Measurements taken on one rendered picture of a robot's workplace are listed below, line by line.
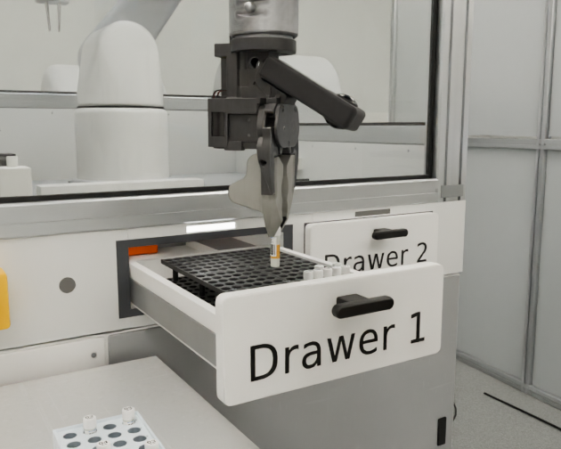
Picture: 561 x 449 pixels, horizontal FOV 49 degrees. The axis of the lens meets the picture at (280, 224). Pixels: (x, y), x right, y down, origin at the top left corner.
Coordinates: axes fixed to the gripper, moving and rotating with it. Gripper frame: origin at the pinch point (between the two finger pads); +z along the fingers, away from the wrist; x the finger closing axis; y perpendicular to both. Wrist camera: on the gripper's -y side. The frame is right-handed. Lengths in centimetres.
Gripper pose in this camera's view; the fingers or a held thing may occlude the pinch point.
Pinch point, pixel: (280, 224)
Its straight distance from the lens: 69.7
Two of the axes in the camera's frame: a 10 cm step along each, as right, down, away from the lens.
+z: -0.1, 9.9, 1.6
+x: -3.5, 1.5, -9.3
